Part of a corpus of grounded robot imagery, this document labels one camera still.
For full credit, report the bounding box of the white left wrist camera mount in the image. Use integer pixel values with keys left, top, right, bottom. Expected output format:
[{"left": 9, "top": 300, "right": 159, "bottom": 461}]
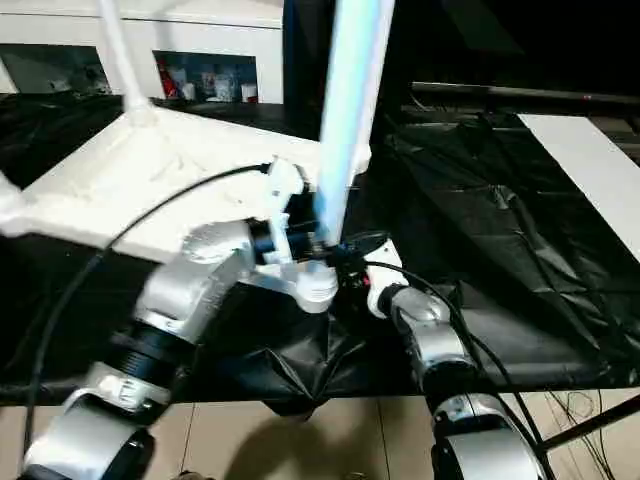
[{"left": 262, "top": 157, "right": 309, "bottom": 266}]

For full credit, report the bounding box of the white glass-door cabinet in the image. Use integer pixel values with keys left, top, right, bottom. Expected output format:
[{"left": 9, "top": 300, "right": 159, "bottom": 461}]
[{"left": 0, "top": 0, "right": 286, "bottom": 105}]

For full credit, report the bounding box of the black metal stand bar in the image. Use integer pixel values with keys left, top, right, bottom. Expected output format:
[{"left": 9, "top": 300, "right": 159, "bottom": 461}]
[{"left": 542, "top": 394, "right": 640, "bottom": 451}]

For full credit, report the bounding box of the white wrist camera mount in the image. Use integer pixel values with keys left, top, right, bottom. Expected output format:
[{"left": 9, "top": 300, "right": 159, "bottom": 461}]
[
  {"left": 262, "top": 157, "right": 309, "bottom": 266},
  {"left": 364, "top": 242, "right": 404, "bottom": 319}
]

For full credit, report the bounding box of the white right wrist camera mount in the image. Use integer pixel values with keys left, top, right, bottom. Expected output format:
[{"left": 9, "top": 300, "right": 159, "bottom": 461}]
[{"left": 364, "top": 242, "right": 404, "bottom": 319}]

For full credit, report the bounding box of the white plastic table leg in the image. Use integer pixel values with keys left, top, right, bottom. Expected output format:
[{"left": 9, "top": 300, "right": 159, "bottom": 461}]
[
  {"left": 349, "top": 0, "right": 397, "bottom": 174},
  {"left": 0, "top": 167, "right": 29, "bottom": 236},
  {"left": 97, "top": 0, "right": 154, "bottom": 126},
  {"left": 297, "top": 0, "right": 384, "bottom": 314}
]

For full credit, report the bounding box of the long black metal rail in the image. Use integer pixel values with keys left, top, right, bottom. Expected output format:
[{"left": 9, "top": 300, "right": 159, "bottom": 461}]
[{"left": 409, "top": 81, "right": 640, "bottom": 109}]

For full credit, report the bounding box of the black glossy mat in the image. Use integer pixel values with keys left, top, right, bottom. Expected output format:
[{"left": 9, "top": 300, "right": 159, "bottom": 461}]
[{"left": 0, "top": 92, "right": 640, "bottom": 419}]

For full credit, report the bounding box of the flat white board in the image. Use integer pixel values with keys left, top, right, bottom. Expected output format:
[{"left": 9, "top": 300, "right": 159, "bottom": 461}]
[{"left": 517, "top": 113, "right": 640, "bottom": 229}]

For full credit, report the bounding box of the black left wrist camera cable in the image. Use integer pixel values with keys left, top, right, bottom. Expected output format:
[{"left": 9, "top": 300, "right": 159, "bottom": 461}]
[{"left": 19, "top": 162, "right": 274, "bottom": 451}]

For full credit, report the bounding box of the white plastic table top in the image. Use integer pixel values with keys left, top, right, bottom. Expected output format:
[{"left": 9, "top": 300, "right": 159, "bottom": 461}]
[{"left": 0, "top": 107, "right": 374, "bottom": 314}]

